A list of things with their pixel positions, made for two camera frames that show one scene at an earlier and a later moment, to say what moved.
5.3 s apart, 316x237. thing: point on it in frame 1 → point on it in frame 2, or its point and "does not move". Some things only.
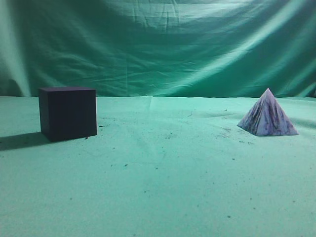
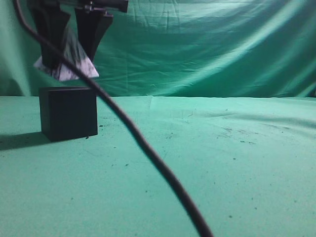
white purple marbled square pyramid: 265,118 → 64,72
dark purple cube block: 67,113 does not move
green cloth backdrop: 159,48 does not move
